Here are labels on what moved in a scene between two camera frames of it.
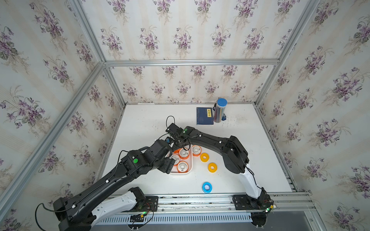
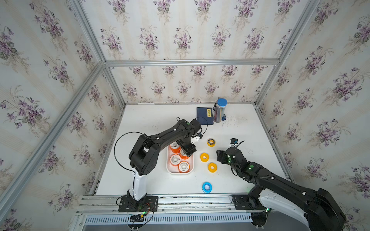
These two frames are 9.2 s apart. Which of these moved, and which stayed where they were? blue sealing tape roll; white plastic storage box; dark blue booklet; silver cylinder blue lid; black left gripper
Moved: black left gripper
Stayed: blue sealing tape roll; silver cylinder blue lid; white plastic storage box; dark blue booklet
